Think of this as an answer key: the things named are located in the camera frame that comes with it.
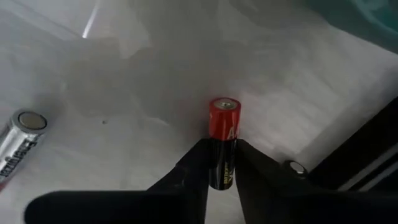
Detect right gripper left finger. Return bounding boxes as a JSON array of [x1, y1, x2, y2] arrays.
[[24, 138, 213, 224]]

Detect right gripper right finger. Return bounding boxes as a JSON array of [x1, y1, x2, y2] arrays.
[[234, 138, 398, 224]]

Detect black battery red end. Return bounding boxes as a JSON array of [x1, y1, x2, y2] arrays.
[[208, 97, 242, 191]]

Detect silver Energizer battery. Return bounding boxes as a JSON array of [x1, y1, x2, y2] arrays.
[[0, 108, 49, 188]]

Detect teal plastic bin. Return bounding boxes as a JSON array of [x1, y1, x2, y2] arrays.
[[297, 0, 398, 54]]

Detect black aluminium table frame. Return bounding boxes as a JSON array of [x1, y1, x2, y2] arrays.
[[306, 96, 398, 192]]

